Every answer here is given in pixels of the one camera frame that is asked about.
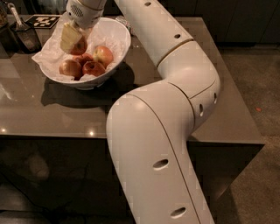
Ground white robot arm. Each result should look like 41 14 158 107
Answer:
106 0 221 224

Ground white ceramic bowl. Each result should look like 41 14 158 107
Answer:
38 17 132 90

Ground white-handled utensil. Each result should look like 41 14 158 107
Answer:
7 3 29 32

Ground white crumpled paper liner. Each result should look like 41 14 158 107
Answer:
31 11 127 82

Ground front middle red apple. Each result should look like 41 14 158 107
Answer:
82 61 105 77

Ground clear plastic water bottle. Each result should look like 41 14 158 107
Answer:
115 16 133 34

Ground dark square container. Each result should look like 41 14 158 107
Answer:
10 23 42 53

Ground hidden red apple in bowl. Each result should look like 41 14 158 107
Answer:
73 53 93 67

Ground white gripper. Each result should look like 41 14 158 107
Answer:
60 0 107 54

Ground red-yellow apple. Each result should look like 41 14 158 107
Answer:
59 59 82 79
70 37 88 55
92 45 114 67

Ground black white marker tag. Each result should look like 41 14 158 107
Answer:
26 15 60 29

